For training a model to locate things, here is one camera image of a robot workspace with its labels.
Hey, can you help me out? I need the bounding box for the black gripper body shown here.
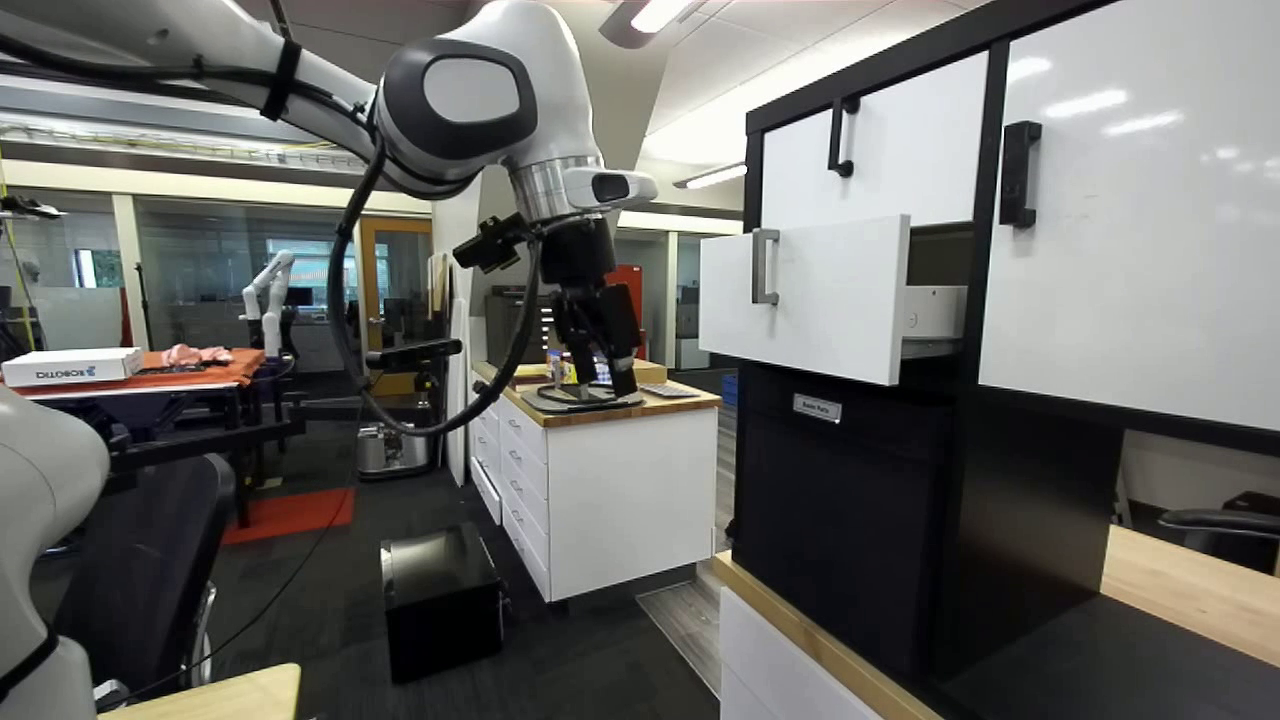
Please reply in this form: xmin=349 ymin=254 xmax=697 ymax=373
xmin=537 ymin=214 xmax=650 ymax=365

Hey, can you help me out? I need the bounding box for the silver drawer handle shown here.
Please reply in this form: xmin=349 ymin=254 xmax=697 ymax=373
xmin=750 ymin=225 xmax=789 ymax=313

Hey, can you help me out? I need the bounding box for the white drawer with silver handle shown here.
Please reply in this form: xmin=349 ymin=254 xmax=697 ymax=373
xmin=697 ymin=214 xmax=974 ymax=393

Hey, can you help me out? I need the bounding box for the white island cabinet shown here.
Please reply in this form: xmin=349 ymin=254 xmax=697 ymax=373
xmin=463 ymin=355 xmax=723 ymax=610

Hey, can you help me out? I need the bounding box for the black cabinet door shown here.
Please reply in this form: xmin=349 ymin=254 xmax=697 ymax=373
xmin=734 ymin=367 xmax=962 ymax=682

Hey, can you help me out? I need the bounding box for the large white cabinet door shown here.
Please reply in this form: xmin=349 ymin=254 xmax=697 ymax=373
xmin=975 ymin=0 xmax=1280 ymax=435

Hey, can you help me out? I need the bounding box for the grey flat object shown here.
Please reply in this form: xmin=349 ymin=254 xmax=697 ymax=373
xmin=533 ymin=381 xmax=650 ymax=412

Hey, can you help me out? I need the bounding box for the red panel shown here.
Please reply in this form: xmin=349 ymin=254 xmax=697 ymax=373
xmin=604 ymin=260 xmax=650 ymax=354

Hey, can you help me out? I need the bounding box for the ceiling light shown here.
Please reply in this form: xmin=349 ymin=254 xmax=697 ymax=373
xmin=672 ymin=157 xmax=751 ymax=195
xmin=598 ymin=0 xmax=713 ymax=52

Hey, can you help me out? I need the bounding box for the wooden door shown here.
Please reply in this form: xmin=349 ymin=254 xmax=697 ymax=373
xmin=355 ymin=216 xmax=442 ymax=408

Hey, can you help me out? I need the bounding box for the white label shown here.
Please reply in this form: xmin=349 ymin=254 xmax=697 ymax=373
xmin=789 ymin=389 xmax=848 ymax=428

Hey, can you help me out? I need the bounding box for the black and white floor stand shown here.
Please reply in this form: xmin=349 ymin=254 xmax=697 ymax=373
xmin=351 ymin=332 xmax=468 ymax=482

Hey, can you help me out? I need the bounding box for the black box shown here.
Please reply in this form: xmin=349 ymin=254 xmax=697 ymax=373
xmin=378 ymin=519 xmax=514 ymax=689

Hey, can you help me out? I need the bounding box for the red floor mat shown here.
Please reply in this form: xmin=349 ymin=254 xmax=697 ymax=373
xmin=218 ymin=484 xmax=362 ymax=554

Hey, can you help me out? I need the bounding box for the orange-topped table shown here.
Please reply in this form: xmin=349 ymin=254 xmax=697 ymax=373
xmin=7 ymin=345 xmax=305 ymax=531

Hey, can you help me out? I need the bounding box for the black office chair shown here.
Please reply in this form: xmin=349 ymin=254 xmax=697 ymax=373
xmin=56 ymin=451 xmax=245 ymax=706

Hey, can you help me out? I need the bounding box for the flat white box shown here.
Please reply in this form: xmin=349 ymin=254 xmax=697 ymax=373
xmin=0 ymin=345 xmax=150 ymax=393

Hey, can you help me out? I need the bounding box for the wood-topped white counter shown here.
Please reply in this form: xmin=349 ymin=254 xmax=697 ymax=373
xmin=706 ymin=519 xmax=1280 ymax=720

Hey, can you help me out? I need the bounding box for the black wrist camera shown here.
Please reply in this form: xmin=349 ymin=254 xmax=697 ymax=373
xmin=447 ymin=214 xmax=537 ymax=277

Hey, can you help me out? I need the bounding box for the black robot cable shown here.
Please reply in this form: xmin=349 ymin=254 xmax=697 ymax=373
xmin=0 ymin=28 xmax=551 ymax=442

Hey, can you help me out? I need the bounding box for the black drawer handle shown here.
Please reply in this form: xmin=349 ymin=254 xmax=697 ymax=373
xmin=825 ymin=93 xmax=864 ymax=183

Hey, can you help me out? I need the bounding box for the white drawer with black handle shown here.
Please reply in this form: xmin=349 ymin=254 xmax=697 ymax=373
xmin=758 ymin=52 xmax=991 ymax=235

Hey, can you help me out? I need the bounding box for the black cabinet frame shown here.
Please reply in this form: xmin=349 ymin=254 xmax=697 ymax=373
xmin=729 ymin=0 xmax=1280 ymax=692

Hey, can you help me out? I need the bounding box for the black door handle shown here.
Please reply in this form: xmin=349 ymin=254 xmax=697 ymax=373
xmin=996 ymin=115 xmax=1047 ymax=232

